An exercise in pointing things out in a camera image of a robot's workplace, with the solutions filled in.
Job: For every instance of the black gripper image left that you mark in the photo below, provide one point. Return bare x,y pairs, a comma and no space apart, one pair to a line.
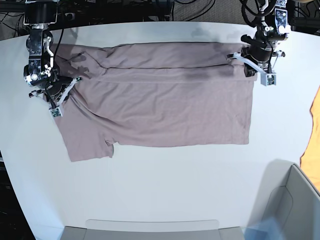
55,85

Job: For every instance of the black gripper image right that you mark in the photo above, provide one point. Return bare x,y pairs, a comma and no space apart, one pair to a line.
259,50

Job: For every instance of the mauve pink T-shirt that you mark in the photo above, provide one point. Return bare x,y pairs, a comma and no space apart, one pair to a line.
165,94

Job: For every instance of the orange cloth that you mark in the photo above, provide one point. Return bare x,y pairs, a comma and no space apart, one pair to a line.
310,161

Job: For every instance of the grey plastic bin right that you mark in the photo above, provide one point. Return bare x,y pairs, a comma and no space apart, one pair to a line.
296,205

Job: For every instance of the grey tray bottom edge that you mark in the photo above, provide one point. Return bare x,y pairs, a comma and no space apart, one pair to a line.
134,230

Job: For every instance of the blue cloth in bin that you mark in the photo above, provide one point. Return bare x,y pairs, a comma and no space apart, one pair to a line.
268,229

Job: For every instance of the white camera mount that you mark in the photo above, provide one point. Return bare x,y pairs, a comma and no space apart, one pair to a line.
267,75
55,106

